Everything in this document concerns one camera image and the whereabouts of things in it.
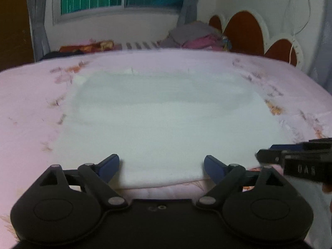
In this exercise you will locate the grey right curtain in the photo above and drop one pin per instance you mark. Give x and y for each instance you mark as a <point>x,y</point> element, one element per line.
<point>189,2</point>

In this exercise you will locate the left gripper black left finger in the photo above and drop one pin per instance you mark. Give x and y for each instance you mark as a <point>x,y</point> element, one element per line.
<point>96,180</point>

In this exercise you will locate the black cloth on bed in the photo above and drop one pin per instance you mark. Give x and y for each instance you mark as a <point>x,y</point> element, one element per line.
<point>58,54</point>

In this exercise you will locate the grey white striped sheet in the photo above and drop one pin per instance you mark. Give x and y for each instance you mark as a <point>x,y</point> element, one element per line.
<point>142,45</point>

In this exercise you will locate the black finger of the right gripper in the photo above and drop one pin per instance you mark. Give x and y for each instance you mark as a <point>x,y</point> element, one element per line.
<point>287,147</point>
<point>270,157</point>

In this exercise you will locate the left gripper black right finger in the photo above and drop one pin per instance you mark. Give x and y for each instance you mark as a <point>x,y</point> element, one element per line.
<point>228,180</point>

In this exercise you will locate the grey curtain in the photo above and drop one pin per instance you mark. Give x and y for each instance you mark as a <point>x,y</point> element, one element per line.
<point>189,2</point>
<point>37,13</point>

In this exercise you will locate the grey left curtain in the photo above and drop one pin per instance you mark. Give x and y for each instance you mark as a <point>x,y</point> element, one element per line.
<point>37,13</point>

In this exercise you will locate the red white scalloped headboard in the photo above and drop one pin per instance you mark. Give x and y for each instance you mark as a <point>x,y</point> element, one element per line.
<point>249,34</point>

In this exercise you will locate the red orange patterned cloth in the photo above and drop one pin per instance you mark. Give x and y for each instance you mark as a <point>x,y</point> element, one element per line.
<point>102,46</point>

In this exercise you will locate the pile of folded clothes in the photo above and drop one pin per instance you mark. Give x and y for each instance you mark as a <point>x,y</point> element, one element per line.
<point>196,36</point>

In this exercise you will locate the white small garment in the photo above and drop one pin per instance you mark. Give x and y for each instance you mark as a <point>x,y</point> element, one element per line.
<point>162,126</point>

